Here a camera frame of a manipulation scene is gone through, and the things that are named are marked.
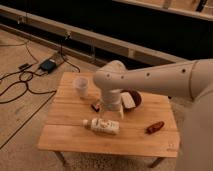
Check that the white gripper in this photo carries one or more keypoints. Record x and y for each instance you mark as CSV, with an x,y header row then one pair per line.
x,y
111,101

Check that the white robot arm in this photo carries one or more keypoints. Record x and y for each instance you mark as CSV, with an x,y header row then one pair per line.
x,y
190,79

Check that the black orange small box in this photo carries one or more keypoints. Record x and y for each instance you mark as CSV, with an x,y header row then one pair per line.
x,y
96,106

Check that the white sponge block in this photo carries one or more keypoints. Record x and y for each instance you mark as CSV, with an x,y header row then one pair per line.
x,y
127,100

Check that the white plastic bottle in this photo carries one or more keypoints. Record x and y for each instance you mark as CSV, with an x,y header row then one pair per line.
x,y
102,125

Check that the dark red bowl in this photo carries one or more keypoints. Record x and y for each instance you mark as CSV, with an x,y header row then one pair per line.
x,y
136,97

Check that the wooden table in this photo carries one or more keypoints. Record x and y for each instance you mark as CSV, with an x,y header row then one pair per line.
x,y
64,131

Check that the clear plastic cup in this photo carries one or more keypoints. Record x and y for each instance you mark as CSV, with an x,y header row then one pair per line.
x,y
81,86

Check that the blue black power adapter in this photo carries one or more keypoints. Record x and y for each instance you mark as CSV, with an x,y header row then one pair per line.
x,y
47,65

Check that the small black connector box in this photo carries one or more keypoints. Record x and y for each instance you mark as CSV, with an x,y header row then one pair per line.
x,y
24,66

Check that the metal rail beam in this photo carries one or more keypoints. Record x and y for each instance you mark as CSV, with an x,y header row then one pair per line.
x,y
129,50

